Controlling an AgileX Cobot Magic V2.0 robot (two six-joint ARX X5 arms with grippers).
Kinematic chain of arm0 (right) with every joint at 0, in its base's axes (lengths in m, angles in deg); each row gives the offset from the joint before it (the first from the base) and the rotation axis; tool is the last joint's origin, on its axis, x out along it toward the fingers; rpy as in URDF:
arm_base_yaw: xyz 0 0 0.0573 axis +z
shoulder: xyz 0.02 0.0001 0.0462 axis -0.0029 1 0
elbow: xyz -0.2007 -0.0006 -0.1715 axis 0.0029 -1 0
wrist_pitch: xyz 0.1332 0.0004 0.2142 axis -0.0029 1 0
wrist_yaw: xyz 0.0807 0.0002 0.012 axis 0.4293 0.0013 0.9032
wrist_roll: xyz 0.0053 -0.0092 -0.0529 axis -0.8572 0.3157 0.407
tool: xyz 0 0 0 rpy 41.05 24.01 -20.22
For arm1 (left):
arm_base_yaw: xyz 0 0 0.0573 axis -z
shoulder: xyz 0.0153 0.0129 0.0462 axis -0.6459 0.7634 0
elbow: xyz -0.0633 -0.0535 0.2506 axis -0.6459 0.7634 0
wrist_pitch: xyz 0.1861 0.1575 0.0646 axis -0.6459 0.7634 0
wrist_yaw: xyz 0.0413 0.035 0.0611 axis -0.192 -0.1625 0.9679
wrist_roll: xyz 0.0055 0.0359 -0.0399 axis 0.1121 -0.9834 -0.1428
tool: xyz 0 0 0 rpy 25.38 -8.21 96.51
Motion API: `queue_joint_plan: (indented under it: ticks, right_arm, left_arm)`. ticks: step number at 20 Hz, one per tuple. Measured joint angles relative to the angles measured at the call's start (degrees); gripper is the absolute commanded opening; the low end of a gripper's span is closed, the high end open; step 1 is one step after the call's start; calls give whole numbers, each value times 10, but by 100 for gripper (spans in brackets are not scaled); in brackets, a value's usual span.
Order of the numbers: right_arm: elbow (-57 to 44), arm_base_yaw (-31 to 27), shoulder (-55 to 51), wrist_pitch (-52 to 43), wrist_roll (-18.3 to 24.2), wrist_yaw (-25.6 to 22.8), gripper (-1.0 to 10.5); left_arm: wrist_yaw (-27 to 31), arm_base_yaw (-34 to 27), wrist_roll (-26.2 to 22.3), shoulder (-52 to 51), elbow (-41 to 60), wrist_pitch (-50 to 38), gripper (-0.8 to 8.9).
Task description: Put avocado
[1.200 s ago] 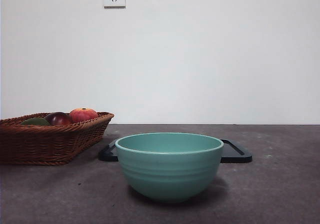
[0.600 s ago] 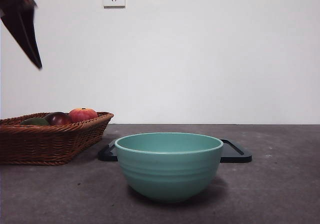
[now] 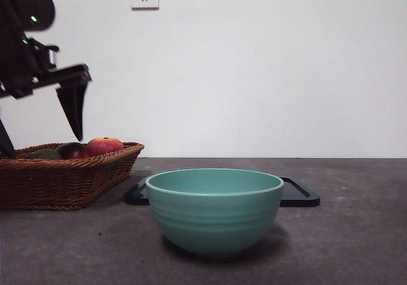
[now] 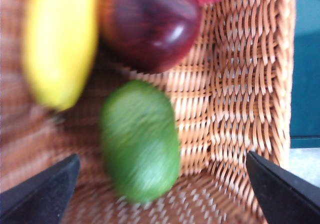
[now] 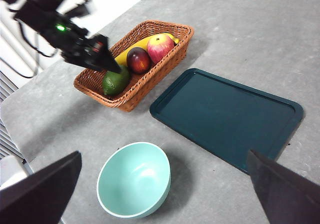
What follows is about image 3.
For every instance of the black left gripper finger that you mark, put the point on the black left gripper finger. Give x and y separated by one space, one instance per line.
84 97
71 107

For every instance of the dark red plum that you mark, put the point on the dark red plum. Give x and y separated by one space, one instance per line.
73 151

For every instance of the brown woven wicker basket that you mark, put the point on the brown woven wicker basket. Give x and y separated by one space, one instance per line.
63 183

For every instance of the teal ceramic bowl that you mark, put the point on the teal ceramic bowl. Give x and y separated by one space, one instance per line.
216 218

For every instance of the green avocado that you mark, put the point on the green avocado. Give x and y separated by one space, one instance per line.
43 154

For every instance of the red apple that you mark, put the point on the red apple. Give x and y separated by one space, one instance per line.
106 145

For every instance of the black rectangular tray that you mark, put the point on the black rectangular tray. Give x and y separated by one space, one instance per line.
299 199

